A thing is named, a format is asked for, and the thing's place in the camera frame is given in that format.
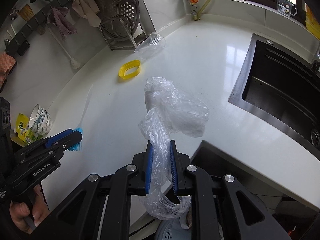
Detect yellow plastic lid ring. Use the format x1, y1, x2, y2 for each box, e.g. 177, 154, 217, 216
118, 59, 143, 81

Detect clear plastic bag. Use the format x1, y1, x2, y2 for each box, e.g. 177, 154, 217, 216
138, 77, 209, 220

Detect black wall hook rail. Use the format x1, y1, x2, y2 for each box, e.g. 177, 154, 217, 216
5, 0, 73, 56

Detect person left hand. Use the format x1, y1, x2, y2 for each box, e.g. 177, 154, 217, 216
9, 184, 50, 234

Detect purple knitted cloth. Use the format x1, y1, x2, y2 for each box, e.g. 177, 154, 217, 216
47, 7, 77, 40

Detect white bottle brush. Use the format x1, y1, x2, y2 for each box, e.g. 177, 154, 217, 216
47, 26, 82, 70

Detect clear plastic jar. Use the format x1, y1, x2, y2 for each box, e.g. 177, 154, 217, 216
135, 32, 167, 61

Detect yellow green package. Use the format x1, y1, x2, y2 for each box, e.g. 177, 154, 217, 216
14, 113, 43, 145

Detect black kitchen sink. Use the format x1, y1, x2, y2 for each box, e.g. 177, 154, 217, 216
228, 34, 319, 158

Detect perforated steel steamer tray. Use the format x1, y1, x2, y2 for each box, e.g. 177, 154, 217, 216
94, 0, 140, 34

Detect patterned ceramic bowl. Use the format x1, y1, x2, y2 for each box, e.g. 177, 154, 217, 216
29, 104, 53, 135

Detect blue silicone basting brush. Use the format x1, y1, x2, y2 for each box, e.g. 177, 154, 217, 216
68, 85, 93, 152

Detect yellow gas hose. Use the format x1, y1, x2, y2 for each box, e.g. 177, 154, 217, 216
191, 0, 215, 21

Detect beige hanging cloth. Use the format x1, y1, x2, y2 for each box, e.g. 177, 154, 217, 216
72, 0, 101, 28

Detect steel dish rack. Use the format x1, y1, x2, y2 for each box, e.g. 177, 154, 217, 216
99, 17, 148, 51

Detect yellow oil bottle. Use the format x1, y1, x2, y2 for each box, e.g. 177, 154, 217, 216
305, 5, 320, 40

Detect glass mug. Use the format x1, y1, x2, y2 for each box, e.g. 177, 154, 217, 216
276, 0, 298, 18

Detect grey perforated trash basket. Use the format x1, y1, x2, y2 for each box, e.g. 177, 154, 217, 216
155, 219, 191, 240

